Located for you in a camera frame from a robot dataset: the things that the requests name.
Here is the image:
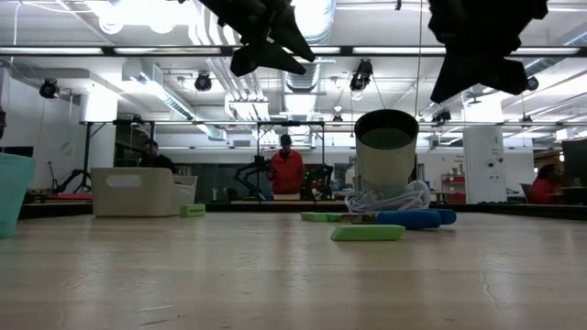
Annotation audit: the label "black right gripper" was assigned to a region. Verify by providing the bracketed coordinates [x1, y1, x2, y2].
[428, 0, 549, 104]

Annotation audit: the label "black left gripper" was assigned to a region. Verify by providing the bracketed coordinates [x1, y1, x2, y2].
[196, 0, 317, 78]

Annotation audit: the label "blue-handled pliers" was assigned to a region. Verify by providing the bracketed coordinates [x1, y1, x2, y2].
[339, 208, 459, 231]

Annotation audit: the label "white pillar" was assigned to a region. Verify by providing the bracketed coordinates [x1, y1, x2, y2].
[462, 126, 508, 204]

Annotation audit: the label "person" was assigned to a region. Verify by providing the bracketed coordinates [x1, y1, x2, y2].
[526, 163, 568, 205]
[139, 138, 178, 174]
[267, 133, 306, 196]

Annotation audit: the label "red shelf unit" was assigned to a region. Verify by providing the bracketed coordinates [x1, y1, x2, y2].
[440, 172, 467, 204]

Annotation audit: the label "black monitor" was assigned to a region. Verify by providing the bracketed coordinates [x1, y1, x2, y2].
[561, 138, 587, 206]

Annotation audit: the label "white plastic bin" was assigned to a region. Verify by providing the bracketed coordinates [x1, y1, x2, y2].
[90, 167, 199, 218]

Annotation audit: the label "teal plastic bin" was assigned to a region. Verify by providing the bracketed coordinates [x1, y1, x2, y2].
[0, 152, 37, 239]

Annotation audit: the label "thin hanging cable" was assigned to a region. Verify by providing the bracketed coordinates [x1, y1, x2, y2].
[415, 0, 424, 118]

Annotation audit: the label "black workstation frame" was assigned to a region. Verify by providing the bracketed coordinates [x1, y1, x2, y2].
[80, 119, 157, 193]
[255, 120, 327, 198]

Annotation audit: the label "white coiled power cable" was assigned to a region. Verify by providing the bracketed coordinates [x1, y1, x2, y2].
[343, 180, 432, 215]

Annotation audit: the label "black ceiling light rail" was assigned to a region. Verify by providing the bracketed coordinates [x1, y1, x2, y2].
[0, 44, 583, 58]

